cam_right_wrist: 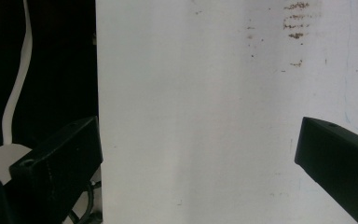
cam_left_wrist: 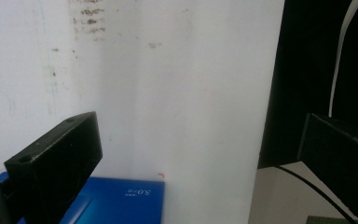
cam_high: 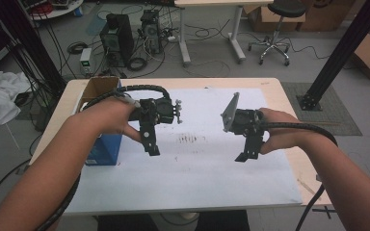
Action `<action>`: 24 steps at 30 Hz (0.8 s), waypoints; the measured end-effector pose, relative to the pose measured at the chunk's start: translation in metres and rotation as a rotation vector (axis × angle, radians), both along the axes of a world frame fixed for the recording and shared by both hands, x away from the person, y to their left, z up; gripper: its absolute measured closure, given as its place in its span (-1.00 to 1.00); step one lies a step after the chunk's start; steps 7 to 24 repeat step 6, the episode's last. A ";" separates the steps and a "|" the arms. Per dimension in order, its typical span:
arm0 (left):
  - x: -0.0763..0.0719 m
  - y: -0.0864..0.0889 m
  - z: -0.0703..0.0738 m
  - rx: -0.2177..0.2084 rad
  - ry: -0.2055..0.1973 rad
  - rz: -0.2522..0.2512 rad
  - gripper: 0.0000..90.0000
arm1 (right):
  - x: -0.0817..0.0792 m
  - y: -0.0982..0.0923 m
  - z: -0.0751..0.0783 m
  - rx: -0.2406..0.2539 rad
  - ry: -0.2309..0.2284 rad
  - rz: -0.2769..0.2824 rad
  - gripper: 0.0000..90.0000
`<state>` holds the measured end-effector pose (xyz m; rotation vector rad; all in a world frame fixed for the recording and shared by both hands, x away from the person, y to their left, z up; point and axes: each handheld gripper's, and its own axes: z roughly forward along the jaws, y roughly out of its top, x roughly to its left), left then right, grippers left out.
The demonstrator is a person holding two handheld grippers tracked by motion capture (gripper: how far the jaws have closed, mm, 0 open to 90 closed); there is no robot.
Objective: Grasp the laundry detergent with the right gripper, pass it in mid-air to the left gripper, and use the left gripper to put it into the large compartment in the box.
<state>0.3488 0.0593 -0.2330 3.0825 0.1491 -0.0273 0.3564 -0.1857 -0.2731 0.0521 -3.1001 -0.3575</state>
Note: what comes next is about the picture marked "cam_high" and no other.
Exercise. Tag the black metal pillar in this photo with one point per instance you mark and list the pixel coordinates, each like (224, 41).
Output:
(343, 51)

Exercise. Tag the white-legged desk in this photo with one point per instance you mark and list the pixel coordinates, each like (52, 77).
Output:
(221, 2)

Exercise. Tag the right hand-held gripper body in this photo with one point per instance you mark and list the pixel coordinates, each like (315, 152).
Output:
(245, 122)

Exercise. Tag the grey floor mat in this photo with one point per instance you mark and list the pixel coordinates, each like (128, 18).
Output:
(334, 118)

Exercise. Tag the white power supply unit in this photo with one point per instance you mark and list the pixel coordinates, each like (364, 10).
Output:
(85, 61)

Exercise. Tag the white paper sheet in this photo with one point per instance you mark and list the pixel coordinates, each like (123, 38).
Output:
(189, 183)

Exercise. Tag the blue cardboard box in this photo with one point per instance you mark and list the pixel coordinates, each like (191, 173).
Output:
(107, 150)

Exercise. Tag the small black computer tower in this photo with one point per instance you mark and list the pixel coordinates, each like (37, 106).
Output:
(151, 30)

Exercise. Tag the person's left hand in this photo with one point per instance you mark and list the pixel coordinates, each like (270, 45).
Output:
(109, 117)

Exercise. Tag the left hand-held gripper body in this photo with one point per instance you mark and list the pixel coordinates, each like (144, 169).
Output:
(162, 112)

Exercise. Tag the round white table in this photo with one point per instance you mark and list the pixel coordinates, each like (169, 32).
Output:
(61, 11)

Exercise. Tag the black office stool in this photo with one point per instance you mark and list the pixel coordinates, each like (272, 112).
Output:
(285, 9)

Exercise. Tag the person's dark clothing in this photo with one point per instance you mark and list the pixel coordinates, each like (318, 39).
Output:
(125, 223)

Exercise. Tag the white cloth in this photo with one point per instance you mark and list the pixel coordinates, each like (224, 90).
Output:
(0, 96)

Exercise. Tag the large black computer tower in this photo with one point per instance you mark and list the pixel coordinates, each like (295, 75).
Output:
(118, 35)

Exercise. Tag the person's right hand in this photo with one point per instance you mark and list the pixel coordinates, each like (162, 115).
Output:
(282, 134)

